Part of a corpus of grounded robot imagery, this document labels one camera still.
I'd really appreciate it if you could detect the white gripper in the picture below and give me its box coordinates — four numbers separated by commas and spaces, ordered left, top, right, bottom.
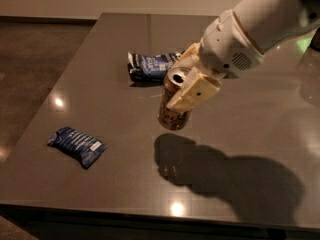
166, 10, 264, 114

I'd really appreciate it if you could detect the orange La Croix can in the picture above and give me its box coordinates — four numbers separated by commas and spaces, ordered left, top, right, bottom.
158, 68, 190, 131

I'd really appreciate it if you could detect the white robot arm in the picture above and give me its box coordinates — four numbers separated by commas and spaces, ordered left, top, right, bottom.
167, 0, 320, 113

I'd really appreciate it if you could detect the blue rxbar blueberry wrapper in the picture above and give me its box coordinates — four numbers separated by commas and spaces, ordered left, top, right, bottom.
47, 127, 107, 169

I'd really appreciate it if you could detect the blue white chip bag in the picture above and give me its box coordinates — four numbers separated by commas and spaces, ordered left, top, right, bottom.
128, 52, 182, 82

